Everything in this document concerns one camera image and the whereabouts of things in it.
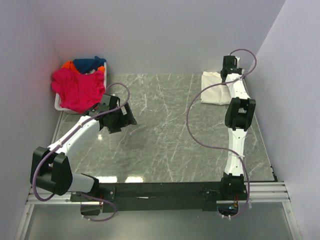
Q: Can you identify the black base beam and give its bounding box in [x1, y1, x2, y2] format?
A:
[69, 181, 250, 214]

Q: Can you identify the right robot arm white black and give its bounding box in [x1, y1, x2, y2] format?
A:
[219, 55, 256, 200]

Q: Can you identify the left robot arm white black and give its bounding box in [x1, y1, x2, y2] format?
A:
[30, 94, 137, 201]

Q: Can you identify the pink t shirt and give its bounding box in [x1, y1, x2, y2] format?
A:
[51, 68, 106, 114]

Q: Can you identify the white t shirt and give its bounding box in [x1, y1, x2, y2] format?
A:
[200, 71, 231, 106]

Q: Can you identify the orange t shirt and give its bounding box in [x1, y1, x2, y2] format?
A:
[61, 60, 106, 74]

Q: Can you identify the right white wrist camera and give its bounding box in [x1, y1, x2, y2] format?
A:
[235, 56, 241, 68]

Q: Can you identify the blue t shirt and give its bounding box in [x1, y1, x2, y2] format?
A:
[72, 56, 107, 74]

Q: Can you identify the white laundry basket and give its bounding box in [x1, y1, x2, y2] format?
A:
[54, 61, 110, 116]

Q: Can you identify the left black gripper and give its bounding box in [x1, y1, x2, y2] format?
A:
[107, 102, 137, 134]

